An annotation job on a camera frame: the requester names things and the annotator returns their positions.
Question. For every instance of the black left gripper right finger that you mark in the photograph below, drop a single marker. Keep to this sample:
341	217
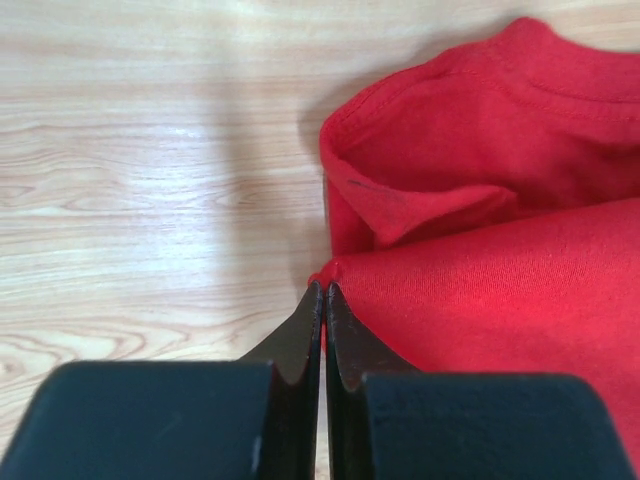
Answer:
352	352

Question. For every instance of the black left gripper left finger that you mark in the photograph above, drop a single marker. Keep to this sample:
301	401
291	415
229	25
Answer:
286	448

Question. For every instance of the red t-shirt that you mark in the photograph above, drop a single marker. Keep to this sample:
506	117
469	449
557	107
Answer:
484	209

